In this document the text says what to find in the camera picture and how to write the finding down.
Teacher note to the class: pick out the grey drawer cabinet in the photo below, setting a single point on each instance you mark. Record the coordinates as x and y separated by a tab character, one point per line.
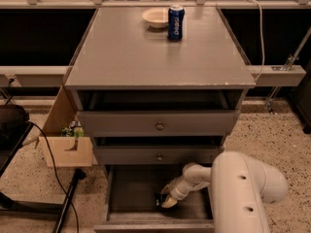
126	66

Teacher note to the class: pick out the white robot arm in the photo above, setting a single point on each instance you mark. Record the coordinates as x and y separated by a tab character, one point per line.
239	186

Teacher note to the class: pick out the blue pepsi can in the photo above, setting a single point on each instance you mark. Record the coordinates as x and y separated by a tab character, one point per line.
175	22

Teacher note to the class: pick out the bottom grey open drawer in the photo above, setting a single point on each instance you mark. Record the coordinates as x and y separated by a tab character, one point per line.
131	203

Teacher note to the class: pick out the blue rxbar blueberry wrapper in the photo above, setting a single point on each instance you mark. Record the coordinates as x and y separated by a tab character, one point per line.
161	200

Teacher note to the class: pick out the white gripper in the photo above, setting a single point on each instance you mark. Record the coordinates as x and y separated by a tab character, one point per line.
178	190

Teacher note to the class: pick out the white bowl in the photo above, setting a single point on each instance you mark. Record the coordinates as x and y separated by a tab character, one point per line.
156	17

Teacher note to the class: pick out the top grey drawer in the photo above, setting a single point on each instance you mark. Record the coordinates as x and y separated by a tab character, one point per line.
153	124

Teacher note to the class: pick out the middle grey drawer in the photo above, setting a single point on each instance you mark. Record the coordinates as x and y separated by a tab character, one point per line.
156	155

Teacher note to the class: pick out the green snack bag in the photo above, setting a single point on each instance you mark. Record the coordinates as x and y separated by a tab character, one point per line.
73	129

